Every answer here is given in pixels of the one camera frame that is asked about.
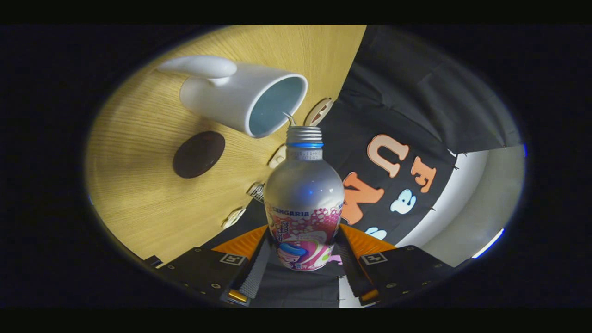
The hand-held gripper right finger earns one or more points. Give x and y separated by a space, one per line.
351 273

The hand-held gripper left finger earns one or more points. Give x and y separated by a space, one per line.
256 270

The silver juice bottle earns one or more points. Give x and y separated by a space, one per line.
303 185

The dark brown coaster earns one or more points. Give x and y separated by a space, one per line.
199 154

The white cup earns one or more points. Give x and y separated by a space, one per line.
222 97

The white divided tray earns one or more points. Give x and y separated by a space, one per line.
233 217

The metal mesh utensil holder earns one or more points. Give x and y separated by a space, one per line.
255 192

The white toaster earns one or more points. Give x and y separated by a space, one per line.
277 157

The wooden table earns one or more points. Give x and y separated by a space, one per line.
152 199

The small white plate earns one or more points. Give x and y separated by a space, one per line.
318 112

